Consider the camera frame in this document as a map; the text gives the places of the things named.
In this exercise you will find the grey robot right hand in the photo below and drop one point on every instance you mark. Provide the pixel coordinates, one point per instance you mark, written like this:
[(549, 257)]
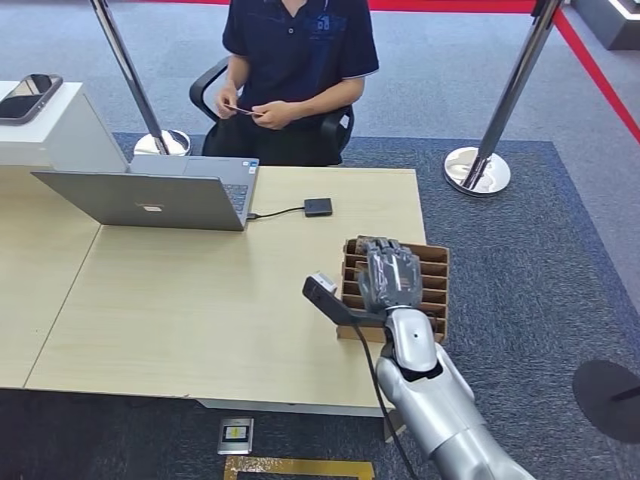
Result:
[(392, 278)]

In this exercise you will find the person's left hand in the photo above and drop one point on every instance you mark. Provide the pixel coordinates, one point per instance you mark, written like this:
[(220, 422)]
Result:
[(274, 116)]

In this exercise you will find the person's right hand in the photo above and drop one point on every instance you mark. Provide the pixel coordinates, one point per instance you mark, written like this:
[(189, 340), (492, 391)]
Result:
[(226, 100)]

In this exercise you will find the thin dark card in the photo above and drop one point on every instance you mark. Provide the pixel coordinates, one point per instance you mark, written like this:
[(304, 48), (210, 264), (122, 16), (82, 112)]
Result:
[(244, 110)]

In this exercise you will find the person's left forearm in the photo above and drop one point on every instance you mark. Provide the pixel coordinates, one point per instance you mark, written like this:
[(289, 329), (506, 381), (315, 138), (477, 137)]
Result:
[(330, 96)]

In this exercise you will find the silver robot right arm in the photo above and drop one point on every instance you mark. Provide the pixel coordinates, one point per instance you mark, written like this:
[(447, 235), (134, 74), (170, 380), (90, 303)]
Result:
[(440, 404)]

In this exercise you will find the person's right forearm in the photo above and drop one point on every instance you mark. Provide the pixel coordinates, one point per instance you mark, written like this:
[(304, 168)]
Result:
[(238, 73)]

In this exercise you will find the brown wooden card holder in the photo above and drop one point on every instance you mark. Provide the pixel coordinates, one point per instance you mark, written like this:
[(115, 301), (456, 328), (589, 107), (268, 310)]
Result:
[(435, 268)]

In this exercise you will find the person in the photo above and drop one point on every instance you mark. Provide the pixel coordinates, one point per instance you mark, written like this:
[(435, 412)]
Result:
[(300, 46)]

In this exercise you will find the black card reader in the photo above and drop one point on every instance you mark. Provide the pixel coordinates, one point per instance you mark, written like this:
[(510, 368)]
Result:
[(318, 207)]

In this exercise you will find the black office chair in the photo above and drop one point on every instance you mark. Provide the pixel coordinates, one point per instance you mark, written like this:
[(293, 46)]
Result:
[(202, 89)]

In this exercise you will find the grey laptop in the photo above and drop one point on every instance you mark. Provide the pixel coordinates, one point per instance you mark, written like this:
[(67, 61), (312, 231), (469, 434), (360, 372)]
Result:
[(150, 202)]

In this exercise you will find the dark blue floor rug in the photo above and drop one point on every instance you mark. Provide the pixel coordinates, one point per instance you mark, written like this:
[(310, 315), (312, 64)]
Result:
[(525, 265)]

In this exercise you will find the white cabinet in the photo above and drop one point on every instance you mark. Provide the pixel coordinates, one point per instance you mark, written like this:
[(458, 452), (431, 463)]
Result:
[(65, 136)]

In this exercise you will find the yellow floor tape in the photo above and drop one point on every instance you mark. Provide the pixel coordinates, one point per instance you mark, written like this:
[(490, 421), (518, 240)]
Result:
[(300, 467)]

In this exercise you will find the silver floor socket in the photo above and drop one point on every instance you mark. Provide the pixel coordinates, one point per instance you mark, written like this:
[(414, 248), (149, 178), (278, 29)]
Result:
[(235, 435)]

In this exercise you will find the black smartphone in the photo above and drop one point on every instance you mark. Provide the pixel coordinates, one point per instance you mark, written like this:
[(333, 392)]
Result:
[(25, 96)]

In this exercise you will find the black round base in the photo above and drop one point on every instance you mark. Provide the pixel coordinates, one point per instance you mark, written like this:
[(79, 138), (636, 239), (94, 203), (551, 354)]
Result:
[(600, 397)]

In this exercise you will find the red barrier belt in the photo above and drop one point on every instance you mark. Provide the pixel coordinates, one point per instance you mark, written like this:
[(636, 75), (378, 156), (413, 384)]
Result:
[(600, 79)]

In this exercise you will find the dark grey display platform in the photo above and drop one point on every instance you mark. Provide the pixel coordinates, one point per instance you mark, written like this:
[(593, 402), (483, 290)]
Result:
[(600, 23)]

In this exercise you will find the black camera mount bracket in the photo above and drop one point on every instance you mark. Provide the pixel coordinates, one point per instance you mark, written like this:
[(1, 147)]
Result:
[(340, 310)]

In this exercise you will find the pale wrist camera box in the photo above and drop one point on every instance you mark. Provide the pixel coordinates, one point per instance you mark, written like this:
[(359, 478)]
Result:
[(324, 283)]

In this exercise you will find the chrome stanchion post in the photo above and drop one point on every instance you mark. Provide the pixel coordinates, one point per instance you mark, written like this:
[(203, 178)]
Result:
[(510, 93), (130, 73)]

